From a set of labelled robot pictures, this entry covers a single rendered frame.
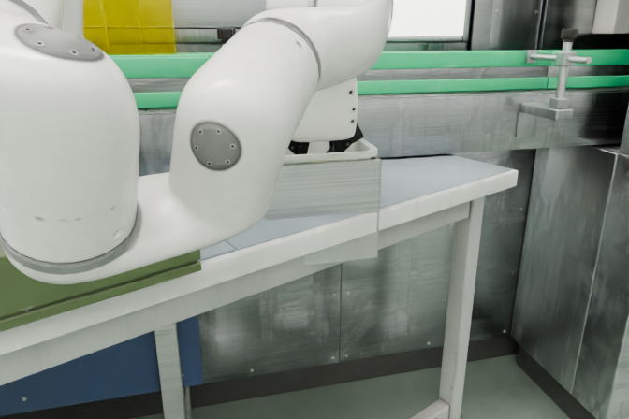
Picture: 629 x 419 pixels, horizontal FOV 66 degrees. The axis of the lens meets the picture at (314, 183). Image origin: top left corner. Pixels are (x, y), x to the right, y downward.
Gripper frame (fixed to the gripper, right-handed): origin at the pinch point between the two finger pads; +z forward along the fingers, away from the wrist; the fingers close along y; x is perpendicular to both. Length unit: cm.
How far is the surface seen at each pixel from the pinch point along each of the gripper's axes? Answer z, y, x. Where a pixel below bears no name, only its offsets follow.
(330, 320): 65, -15, -25
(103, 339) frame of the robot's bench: 8.8, 30.1, 20.5
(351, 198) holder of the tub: 1.3, -3.3, 7.5
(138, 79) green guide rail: -8.5, 25.9, -16.7
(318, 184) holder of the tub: -1.0, 1.6, 6.8
